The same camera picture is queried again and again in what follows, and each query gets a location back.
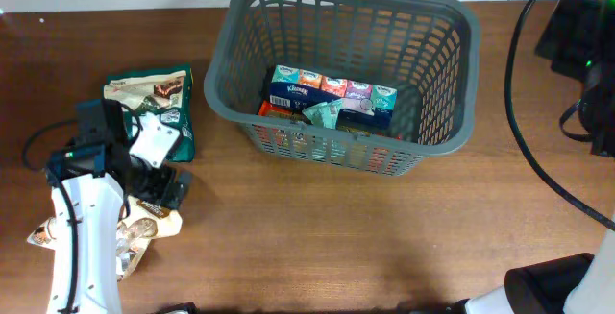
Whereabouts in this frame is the beige snack bag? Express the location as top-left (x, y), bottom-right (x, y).
top-left (27, 217), bottom-right (57, 250)
top-left (116, 196), bottom-right (183, 281)

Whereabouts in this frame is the green coffee bag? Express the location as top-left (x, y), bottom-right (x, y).
top-left (102, 64), bottom-right (195, 162)

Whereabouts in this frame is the orange spaghetti packet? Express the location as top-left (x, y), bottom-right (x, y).
top-left (258, 100), bottom-right (405, 171)

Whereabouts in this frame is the grey plastic basket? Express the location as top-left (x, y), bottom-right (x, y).
top-left (204, 0), bottom-right (480, 176)

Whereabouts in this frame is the white teal wipes packet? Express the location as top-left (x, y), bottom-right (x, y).
top-left (302, 99), bottom-right (343, 130)

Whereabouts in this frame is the blue Kleenex tissue pack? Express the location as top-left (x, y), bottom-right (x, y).
top-left (263, 65), bottom-right (398, 131)

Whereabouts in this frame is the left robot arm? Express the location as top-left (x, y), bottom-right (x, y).
top-left (44, 99), bottom-right (191, 313)

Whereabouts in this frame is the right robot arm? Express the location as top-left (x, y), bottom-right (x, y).
top-left (442, 0), bottom-right (614, 314)

